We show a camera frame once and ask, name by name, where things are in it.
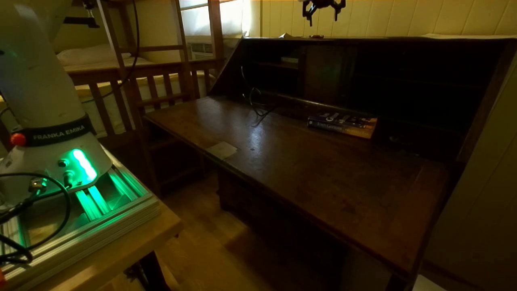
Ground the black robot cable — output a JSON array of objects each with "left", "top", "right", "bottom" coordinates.
[{"left": 0, "top": 171, "right": 71, "bottom": 265}]

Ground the wooden bunk bed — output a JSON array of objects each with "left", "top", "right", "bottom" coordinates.
[{"left": 53, "top": 0, "right": 247, "bottom": 137}]

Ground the robot mounting table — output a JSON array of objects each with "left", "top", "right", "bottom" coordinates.
[{"left": 2, "top": 162, "right": 179, "bottom": 291}]

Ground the dark wooden secretary desk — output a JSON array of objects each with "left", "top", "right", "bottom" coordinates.
[{"left": 149, "top": 37, "right": 516, "bottom": 291}]

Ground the white paper note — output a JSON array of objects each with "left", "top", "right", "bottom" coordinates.
[{"left": 207, "top": 142, "right": 238, "bottom": 158}]

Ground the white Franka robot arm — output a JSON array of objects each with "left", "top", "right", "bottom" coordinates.
[{"left": 0, "top": 0, "right": 120, "bottom": 205}]

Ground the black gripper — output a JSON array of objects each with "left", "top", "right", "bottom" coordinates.
[{"left": 301, "top": 0, "right": 346, "bottom": 21}]

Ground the small red book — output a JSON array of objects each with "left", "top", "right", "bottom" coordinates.
[{"left": 309, "top": 113, "right": 378, "bottom": 139}]

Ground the dark wooden chair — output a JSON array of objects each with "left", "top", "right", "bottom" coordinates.
[{"left": 70, "top": 58, "right": 223, "bottom": 196}]

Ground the black cable on desk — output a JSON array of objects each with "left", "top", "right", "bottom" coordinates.
[{"left": 239, "top": 63, "right": 281, "bottom": 128}]

